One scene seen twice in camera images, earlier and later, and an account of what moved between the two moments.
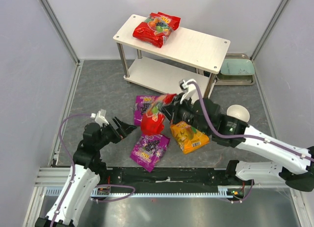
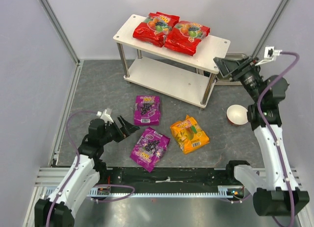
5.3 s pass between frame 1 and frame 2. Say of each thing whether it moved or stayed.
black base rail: stayed
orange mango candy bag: stayed
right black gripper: moved
